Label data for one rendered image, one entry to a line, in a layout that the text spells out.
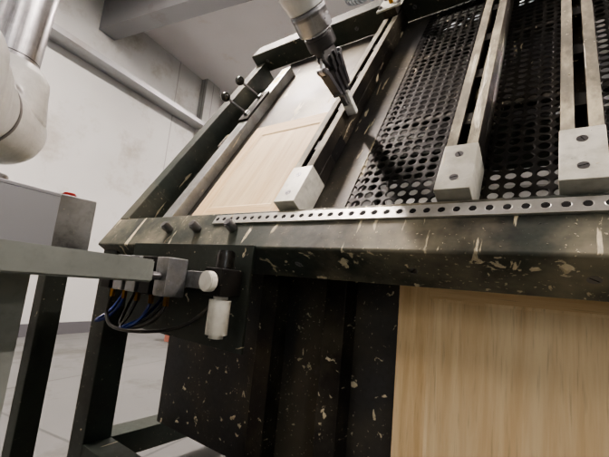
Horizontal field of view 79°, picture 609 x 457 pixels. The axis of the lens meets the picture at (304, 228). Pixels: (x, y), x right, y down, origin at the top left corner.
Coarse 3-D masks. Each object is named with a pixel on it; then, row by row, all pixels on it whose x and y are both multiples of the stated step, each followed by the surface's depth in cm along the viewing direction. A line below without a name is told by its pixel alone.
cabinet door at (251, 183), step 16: (272, 128) 134; (288, 128) 127; (304, 128) 122; (256, 144) 131; (272, 144) 125; (288, 144) 119; (304, 144) 114; (240, 160) 127; (256, 160) 122; (272, 160) 117; (288, 160) 111; (224, 176) 125; (240, 176) 120; (256, 176) 114; (272, 176) 110; (288, 176) 104; (224, 192) 117; (240, 192) 112; (256, 192) 107; (272, 192) 103; (208, 208) 114; (224, 208) 109; (240, 208) 105; (256, 208) 101; (272, 208) 97
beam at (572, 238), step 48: (144, 240) 112; (192, 240) 98; (240, 240) 88; (288, 240) 79; (336, 240) 72; (384, 240) 66; (432, 240) 61; (480, 240) 57; (528, 240) 53; (576, 240) 50; (480, 288) 62; (528, 288) 57; (576, 288) 53
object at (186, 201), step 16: (288, 80) 167; (272, 96) 157; (256, 112) 150; (240, 128) 143; (224, 144) 139; (240, 144) 142; (208, 160) 135; (224, 160) 135; (208, 176) 129; (192, 192) 124; (176, 208) 120
